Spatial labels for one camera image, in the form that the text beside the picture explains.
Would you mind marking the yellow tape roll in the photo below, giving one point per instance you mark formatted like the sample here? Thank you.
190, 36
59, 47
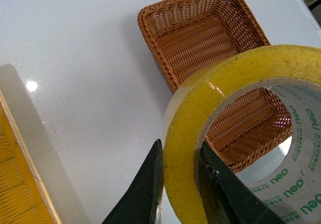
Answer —
292, 72

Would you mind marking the yellow woven basket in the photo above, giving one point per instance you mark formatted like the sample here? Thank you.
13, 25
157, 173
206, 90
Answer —
34, 185

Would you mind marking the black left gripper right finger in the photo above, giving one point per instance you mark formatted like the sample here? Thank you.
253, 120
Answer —
225, 198

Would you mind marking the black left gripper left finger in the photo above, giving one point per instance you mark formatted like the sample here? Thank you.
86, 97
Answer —
143, 201

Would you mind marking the brown wicker basket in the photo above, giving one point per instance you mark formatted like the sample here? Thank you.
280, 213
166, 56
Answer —
188, 35

